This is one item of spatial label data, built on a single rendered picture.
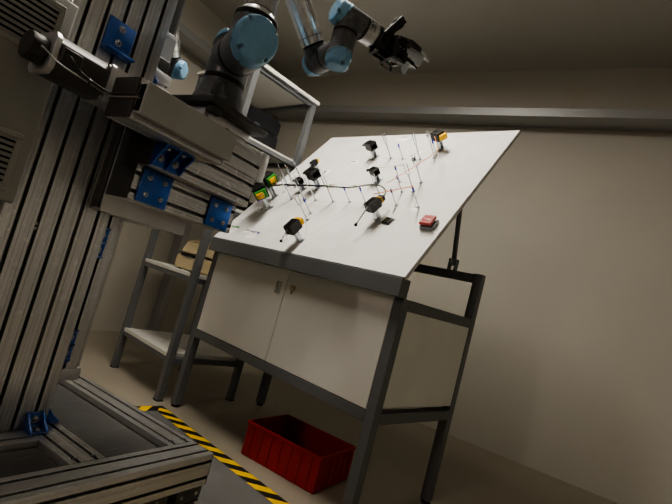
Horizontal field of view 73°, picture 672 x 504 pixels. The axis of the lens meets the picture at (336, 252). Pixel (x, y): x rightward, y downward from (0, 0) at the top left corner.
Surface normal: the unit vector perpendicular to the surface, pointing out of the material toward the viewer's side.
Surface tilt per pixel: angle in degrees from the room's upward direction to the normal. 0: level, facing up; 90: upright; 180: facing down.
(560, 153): 90
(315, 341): 90
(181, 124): 90
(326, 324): 90
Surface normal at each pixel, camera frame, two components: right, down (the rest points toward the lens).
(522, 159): -0.49, -0.21
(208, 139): 0.83, 0.18
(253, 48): 0.51, 0.18
